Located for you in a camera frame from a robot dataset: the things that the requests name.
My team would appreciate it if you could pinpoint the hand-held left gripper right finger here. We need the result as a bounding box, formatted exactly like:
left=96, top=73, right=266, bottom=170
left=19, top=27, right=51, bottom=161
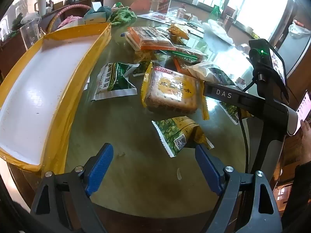
left=194, top=144, right=283, bottom=233

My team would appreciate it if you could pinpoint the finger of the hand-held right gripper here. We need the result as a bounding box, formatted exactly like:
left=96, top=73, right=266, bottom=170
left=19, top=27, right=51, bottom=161
left=203, top=81, right=266, bottom=112

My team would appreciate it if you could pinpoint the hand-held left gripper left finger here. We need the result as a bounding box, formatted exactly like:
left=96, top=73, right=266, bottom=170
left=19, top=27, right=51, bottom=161
left=30, top=143, right=114, bottom=233

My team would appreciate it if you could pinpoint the clear green snack packet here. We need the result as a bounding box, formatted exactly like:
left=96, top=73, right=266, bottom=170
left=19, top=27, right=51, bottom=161
left=217, top=101, right=243, bottom=125

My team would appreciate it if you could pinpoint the green pea snack packet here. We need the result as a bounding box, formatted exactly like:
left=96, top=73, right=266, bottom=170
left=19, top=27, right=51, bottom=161
left=152, top=116, right=215, bottom=158

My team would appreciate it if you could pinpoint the yellow cracker packet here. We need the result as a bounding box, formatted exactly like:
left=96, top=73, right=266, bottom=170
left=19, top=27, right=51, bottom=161
left=141, top=62, right=210, bottom=120

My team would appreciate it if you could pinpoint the green and white sachet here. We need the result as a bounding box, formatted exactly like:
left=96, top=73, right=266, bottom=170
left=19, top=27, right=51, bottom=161
left=91, top=62, right=140, bottom=102

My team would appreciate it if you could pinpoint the white tray with yellow rim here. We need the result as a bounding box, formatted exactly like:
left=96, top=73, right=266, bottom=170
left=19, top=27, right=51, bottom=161
left=0, top=22, right=112, bottom=175

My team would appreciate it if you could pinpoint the person's right forearm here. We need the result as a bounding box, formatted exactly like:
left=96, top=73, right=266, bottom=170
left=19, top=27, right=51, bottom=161
left=282, top=161, right=311, bottom=233

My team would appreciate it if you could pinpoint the person's right hand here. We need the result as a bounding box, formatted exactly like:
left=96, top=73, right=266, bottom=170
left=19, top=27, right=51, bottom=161
left=301, top=120, right=311, bottom=165

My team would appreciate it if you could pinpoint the dark green snack packet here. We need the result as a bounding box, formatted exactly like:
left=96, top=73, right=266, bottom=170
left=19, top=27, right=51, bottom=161
left=209, top=65, right=236, bottom=86

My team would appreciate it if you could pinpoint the white snack packet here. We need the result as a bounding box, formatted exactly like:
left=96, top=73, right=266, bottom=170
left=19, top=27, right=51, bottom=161
left=185, top=61, right=220, bottom=81

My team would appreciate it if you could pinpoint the smartphone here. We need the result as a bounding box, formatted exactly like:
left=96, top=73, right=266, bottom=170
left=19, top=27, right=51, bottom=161
left=296, top=90, right=311, bottom=122

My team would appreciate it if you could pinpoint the green and red snack packet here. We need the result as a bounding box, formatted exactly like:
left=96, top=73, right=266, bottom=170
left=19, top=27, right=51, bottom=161
left=159, top=46, right=209, bottom=63

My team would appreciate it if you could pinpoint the white plastic bag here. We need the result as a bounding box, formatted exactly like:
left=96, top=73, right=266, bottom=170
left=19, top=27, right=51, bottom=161
left=202, top=19, right=236, bottom=46

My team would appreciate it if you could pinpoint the small yellow snack packet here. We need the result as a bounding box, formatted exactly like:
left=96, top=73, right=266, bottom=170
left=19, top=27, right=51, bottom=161
left=167, top=24, right=190, bottom=40

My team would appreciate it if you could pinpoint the large orange snack packet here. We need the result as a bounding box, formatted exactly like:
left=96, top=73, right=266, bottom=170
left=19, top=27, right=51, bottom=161
left=127, top=26, right=176, bottom=51
left=124, top=31, right=146, bottom=52

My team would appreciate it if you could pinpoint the printed paper sheet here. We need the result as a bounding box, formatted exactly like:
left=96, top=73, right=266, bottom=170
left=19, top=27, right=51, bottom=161
left=136, top=11, right=204, bottom=33

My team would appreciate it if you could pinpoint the pink hand fan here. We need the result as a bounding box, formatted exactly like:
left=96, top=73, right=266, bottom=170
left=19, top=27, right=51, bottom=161
left=129, top=0, right=152, bottom=11

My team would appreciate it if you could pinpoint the green knitted cloth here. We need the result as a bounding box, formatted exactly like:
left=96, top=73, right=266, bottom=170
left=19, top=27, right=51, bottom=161
left=108, top=7, right=138, bottom=27

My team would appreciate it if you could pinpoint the teal tissue box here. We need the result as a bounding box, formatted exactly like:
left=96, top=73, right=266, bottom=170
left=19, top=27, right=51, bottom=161
left=84, top=2, right=112, bottom=25

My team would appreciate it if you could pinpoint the pink cloth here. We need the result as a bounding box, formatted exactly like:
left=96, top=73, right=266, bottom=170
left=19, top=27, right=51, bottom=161
left=58, top=15, right=85, bottom=29

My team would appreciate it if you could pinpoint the clear glass beaker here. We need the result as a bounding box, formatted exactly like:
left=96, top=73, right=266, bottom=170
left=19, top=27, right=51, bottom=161
left=19, top=19, right=40, bottom=50

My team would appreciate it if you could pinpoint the pink and yellow hula hoop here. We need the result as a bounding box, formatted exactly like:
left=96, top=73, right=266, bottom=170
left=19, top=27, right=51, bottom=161
left=47, top=4, right=92, bottom=33

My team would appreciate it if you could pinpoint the white cup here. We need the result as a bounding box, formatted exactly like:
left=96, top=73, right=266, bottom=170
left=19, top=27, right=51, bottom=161
left=34, top=0, right=47, bottom=17

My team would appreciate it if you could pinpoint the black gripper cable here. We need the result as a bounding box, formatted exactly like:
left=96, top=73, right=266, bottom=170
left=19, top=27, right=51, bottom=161
left=237, top=76, right=258, bottom=175

